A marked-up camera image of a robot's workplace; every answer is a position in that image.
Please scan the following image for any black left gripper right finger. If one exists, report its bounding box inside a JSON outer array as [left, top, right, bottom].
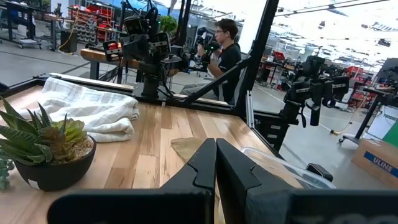
[[216, 138, 293, 224]]

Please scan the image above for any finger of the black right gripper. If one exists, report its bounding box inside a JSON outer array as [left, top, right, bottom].
[[137, 39, 149, 63], [126, 39, 138, 63]]

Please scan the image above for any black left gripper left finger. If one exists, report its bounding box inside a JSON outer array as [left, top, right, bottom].
[[160, 138, 218, 189]]

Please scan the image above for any clear plastic tupperware container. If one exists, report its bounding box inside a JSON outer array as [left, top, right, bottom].
[[239, 146, 337, 190]]

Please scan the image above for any green background plant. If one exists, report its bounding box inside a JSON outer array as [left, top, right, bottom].
[[160, 15, 178, 37]]

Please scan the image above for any tan cloth napkin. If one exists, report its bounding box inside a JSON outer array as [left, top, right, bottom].
[[170, 136, 208, 162]]

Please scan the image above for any wooden background table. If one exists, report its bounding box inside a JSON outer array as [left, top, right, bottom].
[[80, 48, 141, 81]]

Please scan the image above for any black handheld device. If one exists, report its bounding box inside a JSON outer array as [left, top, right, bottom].
[[194, 39, 221, 65]]

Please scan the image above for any red parts shelf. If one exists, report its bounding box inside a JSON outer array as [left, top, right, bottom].
[[70, 2, 116, 44]]

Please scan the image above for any black bin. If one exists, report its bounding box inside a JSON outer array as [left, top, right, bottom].
[[60, 29, 78, 54]]

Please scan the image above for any person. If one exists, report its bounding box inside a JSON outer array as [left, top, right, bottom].
[[180, 17, 243, 105]]

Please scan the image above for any white checked towel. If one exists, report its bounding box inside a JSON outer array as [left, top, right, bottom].
[[17, 77, 140, 143]]

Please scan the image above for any small black device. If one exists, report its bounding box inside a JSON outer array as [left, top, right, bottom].
[[306, 163, 334, 183]]

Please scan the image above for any spiky succulent in black pot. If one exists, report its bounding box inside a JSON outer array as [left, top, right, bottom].
[[0, 96, 97, 192]]

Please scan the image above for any cardboard box with blue label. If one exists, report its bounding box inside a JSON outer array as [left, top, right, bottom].
[[351, 138, 398, 189]]

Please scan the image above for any white and green sign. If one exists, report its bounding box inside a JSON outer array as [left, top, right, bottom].
[[366, 105, 398, 147]]

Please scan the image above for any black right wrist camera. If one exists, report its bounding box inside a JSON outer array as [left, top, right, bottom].
[[123, 15, 146, 37]]

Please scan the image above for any silver aluminium rail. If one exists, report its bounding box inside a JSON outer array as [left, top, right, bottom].
[[244, 90, 255, 129]]

